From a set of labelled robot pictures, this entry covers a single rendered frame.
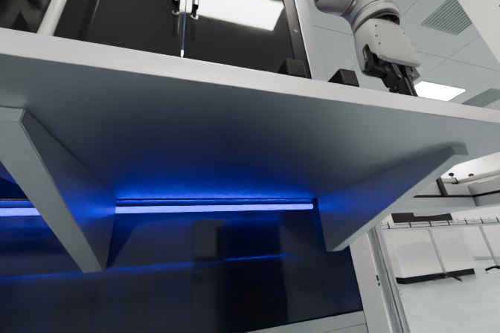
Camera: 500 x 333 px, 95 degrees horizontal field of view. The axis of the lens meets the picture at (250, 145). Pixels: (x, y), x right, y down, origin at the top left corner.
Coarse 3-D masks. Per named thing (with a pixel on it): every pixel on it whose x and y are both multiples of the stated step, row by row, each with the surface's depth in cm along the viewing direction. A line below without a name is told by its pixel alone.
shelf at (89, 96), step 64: (0, 64) 14; (64, 64) 14; (128, 64) 15; (192, 64) 17; (64, 128) 21; (128, 128) 21; (192, 128) 22; (256, 128) 23; (320, 128) 24; (384, 128) 25; (448, 128) 26; (128, 192) 43; (192, 192) 46; (256, 192) 50; (320, 192) 54
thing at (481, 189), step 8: (472, 176) 98; (480, 176) 96; (488, 176) 94; (496, 176) 96; (472, 184) 96; (480, 184) 94; (488, 184) 91; (496, 184) 89; (472, 192) 96; (480, 192) 94; (488, 192) 91; (496, 192) 89; (480, 200) 93; (488, 200) 91; (496, 200) 89; (472, 208) 99; (480, 208) 102
